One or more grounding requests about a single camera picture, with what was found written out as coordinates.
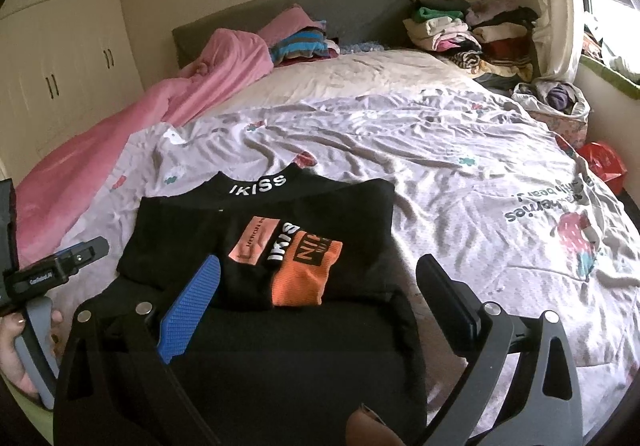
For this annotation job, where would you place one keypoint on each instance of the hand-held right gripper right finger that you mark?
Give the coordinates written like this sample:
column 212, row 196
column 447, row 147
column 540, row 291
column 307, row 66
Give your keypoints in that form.
column 450, row 301

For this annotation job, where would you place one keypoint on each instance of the cream wardrobe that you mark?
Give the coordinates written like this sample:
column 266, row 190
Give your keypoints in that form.
column 65, row 50

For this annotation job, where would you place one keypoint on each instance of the black sweater orange cuffs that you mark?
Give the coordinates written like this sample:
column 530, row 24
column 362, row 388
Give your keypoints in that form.
column 175, row 221

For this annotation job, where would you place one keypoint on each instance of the cream curtain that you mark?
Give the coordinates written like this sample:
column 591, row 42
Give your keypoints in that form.
column 550, row 0

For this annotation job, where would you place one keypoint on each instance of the beige bed sheet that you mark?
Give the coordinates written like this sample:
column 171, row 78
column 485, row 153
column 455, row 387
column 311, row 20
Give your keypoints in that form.
column 375, row 73

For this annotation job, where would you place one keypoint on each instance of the person's left hand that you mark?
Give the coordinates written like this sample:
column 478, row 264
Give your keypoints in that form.
column 12, row 356

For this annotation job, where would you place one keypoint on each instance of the pile of folded clothes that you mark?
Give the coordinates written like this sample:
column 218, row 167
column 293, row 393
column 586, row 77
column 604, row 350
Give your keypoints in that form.
column 475, row 40

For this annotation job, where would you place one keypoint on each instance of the red plastic bag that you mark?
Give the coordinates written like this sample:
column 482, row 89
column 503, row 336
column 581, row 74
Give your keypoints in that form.
column 602, row 163

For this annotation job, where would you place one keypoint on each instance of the printed lilac duvet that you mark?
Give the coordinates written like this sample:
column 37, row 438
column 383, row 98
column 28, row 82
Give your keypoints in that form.
column 450, row 165

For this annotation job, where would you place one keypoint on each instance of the grey white clutter heap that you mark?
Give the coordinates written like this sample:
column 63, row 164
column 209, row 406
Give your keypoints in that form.
column 612, row 58

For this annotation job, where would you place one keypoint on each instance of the pink blanket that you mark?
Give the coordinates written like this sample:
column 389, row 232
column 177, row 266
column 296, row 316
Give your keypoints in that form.
column 150, row 110

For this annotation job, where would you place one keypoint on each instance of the white bag of clothes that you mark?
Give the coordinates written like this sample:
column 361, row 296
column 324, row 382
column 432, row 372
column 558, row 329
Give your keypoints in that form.
column 555, row 98

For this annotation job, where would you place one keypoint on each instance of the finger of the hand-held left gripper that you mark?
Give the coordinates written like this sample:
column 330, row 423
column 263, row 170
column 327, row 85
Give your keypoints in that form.
column 90, row 251
column 62, row 252

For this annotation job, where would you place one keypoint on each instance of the blue lace cloth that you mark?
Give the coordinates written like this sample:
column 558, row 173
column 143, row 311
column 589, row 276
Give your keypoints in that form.
column 362, row 48

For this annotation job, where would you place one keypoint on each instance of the striped folded clothes stack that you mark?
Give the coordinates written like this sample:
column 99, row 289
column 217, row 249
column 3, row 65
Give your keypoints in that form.
column 300, row 45

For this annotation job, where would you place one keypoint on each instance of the grey headboard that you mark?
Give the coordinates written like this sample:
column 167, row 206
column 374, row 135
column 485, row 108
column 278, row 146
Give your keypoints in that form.
column 360, row 10

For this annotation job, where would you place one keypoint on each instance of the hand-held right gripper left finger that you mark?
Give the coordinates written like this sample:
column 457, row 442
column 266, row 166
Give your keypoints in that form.
column 190, row 311

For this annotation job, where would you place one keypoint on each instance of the green window seat cushion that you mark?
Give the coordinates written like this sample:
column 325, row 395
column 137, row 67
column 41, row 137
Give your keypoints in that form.
column 610, row 78

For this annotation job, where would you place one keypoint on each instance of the light green cloth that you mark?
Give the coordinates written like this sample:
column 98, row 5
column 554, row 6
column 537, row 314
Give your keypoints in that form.
column 32, row 408

